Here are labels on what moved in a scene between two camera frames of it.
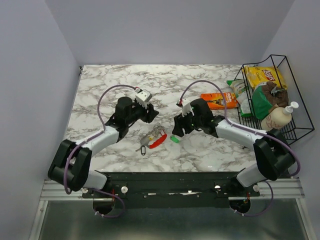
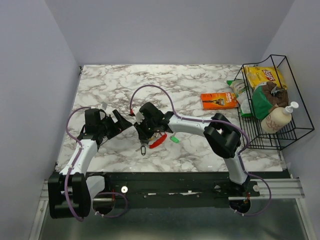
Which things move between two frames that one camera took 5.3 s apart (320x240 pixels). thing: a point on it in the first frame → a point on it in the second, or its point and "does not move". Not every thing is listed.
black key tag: (143, 150) does not move
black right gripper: (179, 123) → (141, 134)
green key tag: (174, 139) does not move
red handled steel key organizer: (154, 138) does not move
